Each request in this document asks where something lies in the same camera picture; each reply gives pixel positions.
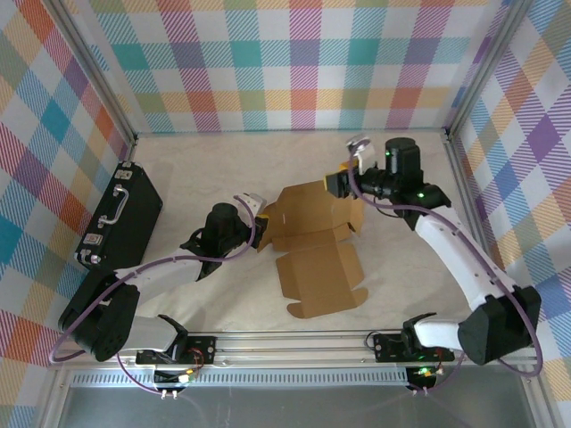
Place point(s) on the black power connector block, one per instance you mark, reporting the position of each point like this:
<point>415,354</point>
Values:
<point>421,379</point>
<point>169,379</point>

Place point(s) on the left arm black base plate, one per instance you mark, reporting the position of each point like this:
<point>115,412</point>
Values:
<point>201,350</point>

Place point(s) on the aluminium frame rail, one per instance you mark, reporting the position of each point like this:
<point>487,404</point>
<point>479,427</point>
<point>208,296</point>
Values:
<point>290,350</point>

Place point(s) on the left aluminium frame post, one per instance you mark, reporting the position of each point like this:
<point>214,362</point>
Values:
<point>98,78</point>

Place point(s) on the aluminium frame post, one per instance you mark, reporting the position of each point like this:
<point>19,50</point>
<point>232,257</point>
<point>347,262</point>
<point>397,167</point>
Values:
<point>98,78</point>
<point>487,67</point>

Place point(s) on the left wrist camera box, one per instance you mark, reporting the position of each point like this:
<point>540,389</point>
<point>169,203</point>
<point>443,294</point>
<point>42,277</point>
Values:
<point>252,200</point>

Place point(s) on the right aluminium frame post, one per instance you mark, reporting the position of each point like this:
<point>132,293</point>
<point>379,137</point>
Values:
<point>487,67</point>

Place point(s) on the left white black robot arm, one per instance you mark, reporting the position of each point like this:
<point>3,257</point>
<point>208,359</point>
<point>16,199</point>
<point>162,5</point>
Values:
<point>102,321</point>

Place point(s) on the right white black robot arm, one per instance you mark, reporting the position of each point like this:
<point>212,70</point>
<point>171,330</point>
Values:
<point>499,330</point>

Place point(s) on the brown cardboard folding box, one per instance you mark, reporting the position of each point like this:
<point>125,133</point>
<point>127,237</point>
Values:
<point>321,276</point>

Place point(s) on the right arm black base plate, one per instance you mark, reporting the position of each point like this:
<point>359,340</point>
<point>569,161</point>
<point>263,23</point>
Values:
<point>388,348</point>

